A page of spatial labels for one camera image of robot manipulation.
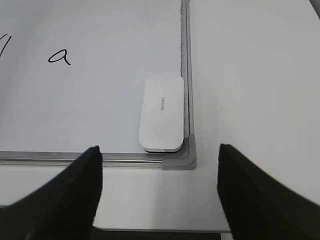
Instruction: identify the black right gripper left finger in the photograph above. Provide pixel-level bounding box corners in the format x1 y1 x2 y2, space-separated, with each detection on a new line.
0 146 103 240

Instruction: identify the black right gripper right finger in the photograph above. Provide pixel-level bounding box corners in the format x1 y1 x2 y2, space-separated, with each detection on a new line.
217 144 320 240

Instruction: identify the white whiteboard eraser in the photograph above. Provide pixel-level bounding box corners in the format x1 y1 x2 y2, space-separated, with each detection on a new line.
139 75 185 153

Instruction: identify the whiteboard with grey frame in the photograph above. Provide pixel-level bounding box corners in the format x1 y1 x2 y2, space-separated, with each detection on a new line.
0 0 197 171

